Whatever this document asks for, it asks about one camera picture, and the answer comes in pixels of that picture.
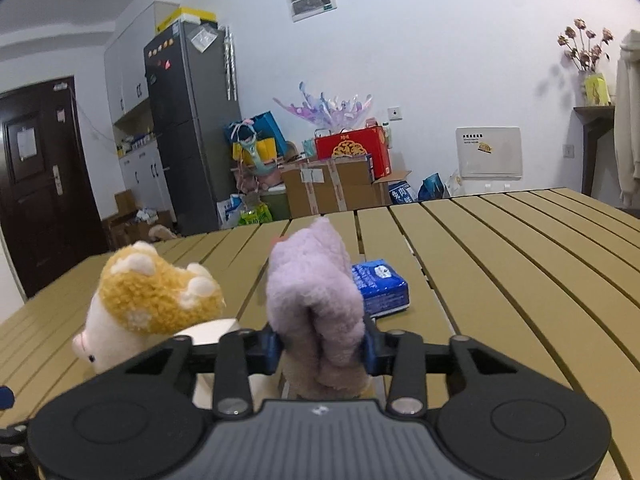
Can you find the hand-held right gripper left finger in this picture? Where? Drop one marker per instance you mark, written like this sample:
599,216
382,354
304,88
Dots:
270,352

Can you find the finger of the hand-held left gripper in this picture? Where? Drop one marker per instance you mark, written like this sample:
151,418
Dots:
6,397
12,442

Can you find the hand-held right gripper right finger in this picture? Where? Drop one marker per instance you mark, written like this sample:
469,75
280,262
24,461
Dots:
371,355

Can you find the lavender plush toy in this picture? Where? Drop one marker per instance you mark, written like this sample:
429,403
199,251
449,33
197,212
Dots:
310,285

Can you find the white yellow alpaca plush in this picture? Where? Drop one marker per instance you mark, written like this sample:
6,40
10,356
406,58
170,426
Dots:
150,295

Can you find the blue tissue packet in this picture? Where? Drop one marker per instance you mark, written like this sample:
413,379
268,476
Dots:
382,285

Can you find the green plastic bag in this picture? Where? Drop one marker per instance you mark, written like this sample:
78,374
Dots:
256,216

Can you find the white blue plastic bag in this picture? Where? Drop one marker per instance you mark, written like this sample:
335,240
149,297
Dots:
230,210

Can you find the khaki folding table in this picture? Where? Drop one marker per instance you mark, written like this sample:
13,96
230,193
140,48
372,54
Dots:
500,260

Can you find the open cardboard box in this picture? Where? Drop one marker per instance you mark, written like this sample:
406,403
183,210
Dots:
385,191

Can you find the large taped cardboard box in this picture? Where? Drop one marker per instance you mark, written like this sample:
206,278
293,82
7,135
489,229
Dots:
320,187

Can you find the dark wooden door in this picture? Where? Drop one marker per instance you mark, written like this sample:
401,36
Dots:
40,200

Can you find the yellow gift bag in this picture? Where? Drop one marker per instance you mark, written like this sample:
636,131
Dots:
255,152

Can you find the red gift box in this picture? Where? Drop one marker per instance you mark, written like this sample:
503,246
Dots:
350,147

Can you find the small cardboard box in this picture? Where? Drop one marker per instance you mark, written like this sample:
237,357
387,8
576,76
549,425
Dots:
125,202

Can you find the white kitchen cabinet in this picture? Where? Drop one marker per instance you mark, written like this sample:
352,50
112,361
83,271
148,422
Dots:
145,170

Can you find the blue gift bag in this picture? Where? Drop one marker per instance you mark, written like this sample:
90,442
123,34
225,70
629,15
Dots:
267,130

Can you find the grey refrigerator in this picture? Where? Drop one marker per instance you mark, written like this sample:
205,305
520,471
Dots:
190,135

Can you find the iridescent paper bouquet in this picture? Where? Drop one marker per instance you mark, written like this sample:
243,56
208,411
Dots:
325,107

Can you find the silver foil streamers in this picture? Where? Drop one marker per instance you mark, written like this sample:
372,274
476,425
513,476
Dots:
231,65

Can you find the dark wooden shelf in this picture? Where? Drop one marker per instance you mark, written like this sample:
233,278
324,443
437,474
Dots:
595,150

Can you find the cream coat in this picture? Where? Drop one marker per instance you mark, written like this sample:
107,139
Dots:
630,125

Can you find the yellow box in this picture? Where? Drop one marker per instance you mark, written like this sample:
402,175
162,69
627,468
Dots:
192,14

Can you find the yellow vase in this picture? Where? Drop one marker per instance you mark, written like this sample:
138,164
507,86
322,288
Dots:
596,90

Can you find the dried flowers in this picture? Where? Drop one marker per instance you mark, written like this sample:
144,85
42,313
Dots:
585,45

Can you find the white wall panel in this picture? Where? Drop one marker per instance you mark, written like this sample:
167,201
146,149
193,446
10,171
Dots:
490,155

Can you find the white wall socket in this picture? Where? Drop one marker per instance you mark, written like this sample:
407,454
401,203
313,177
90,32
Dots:
395,113
568,150

